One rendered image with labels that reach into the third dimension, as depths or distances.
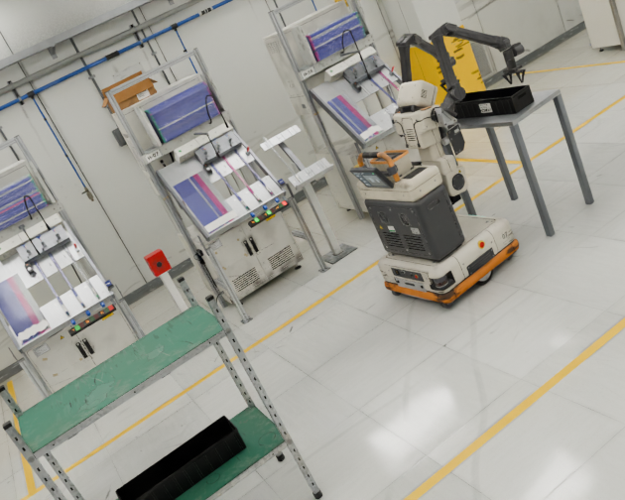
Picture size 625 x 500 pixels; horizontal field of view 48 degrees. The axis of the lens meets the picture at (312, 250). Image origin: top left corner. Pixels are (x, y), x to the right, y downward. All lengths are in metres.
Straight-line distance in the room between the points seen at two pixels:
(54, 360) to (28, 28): 3.00
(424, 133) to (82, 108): 3.58
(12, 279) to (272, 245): 1.93
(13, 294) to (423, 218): 2.80
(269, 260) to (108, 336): 1.36
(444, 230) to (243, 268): 1.97
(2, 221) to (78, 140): 1.77
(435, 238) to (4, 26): 4.30
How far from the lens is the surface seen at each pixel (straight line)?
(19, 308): 5.13
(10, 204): 5.30
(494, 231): 4.40
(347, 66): 6.03
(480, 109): 4.71
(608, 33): 8.40
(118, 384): 2.98
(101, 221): 6.92
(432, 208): 4.10
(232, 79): 7.24
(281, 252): 5.68
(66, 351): 5.38
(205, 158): 5.41
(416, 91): 4.28
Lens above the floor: 2.05
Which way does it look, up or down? 20 degrees down
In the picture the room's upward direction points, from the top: 26 degrees counter-clockwise
